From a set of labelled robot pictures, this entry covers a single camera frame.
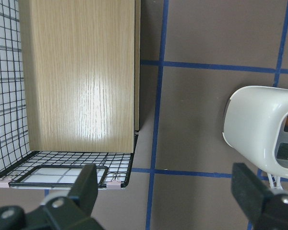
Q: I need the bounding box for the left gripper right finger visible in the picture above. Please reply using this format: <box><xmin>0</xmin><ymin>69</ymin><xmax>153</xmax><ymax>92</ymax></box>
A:
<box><xmin>231</xmin><ymin>163</ymin><xmax>288</xmax><ymax>230</ymax></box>

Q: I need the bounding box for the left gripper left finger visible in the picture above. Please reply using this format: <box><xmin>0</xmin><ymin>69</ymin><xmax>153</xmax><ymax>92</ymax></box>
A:
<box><xmin>0</xmin><ymin>164</ymin><xmax>104</xmax><ymax>230</ymax></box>

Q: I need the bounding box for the white two-slot toaster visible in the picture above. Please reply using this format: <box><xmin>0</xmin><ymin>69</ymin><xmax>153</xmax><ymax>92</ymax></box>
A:
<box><xmin>222</xmin><ymin>86</ymin><xmax>288</xmax><ymax>179</ymax></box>

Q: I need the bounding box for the wooden box in basket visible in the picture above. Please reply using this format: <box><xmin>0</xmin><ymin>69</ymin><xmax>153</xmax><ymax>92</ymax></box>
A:
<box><xmin>19</xmin><ymin>0</ymin><xmax>141</xmax><ymax>153</ymax></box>

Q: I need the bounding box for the wire basket with checked cloth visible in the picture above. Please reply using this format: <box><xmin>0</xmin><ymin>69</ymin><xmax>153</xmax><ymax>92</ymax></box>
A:
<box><xmin>0</xmin><ymin>0</ymin><xmax>139</xmax><ymax>189</ymax></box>

